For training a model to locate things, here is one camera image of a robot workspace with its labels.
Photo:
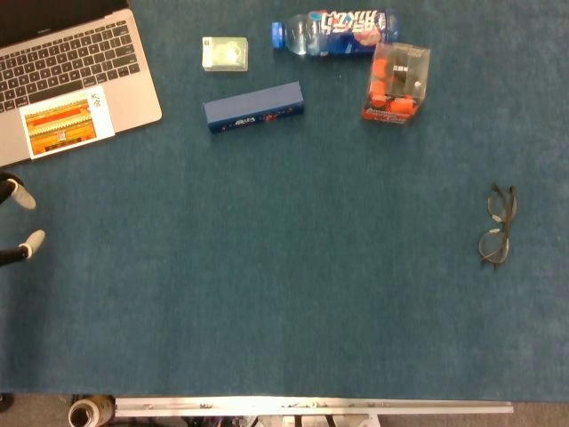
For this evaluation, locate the clear box of coffee capsules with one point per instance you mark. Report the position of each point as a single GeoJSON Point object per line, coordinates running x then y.
{"type": "Point", "coordinates": [395, 84]}

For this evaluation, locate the aluminium profile rail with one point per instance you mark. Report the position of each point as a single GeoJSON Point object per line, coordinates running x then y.
{"type": "Point", "coordinates": [311, 405]}

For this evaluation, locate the long dark blue box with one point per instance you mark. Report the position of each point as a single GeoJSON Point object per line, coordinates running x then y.
{"type": "Point", "coordinates": [253, 107]}

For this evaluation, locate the grey open laptop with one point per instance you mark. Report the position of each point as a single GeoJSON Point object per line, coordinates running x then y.
{"type": "Point", "coordinates": [75, 62]}

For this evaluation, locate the postcard with red palace picture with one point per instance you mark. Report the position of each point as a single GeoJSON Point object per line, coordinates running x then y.
{"type": "Point", "coordinates": [62, 124]}

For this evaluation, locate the brown tape roll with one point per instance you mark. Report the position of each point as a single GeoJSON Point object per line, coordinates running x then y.
{"type": "Point", "coordinates": [86, 411]}

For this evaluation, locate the clear bottle with blue label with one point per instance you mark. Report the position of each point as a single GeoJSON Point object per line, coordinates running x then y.
{"type": "Point", "coordinates": [338, 33]}

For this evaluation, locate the small pale green box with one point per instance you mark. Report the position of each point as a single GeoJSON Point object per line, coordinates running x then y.
{"type": "Point", "coordinates": [224, 54]}

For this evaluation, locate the thin wire-frame eyeglasses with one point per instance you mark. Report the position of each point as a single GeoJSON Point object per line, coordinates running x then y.
{"type": "Point", "coordinates": [491, 247]}

